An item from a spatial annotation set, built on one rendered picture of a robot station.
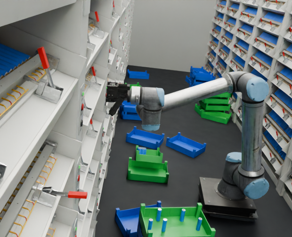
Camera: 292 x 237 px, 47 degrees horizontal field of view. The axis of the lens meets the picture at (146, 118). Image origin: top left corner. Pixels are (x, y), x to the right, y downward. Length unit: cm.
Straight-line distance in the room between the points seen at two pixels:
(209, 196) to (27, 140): 190
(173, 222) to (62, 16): 119
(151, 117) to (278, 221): 124
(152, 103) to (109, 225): 84
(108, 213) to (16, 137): 176
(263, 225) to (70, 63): 191
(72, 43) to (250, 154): 145
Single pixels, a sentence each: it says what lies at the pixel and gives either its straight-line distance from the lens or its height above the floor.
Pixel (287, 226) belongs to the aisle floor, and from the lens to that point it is 249.
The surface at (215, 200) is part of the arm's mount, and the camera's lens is 227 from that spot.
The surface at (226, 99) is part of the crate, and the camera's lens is 401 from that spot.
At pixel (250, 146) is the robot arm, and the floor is 58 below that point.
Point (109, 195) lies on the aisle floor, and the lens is 236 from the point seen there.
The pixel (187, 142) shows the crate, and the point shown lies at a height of 1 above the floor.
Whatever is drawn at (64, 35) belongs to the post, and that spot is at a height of 124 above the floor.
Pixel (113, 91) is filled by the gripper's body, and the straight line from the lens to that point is 164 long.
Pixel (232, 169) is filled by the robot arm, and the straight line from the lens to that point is 221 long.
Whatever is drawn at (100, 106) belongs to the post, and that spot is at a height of 82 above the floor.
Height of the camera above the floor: 136
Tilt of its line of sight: 22 degrees down
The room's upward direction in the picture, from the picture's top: 7 degrees clockwise
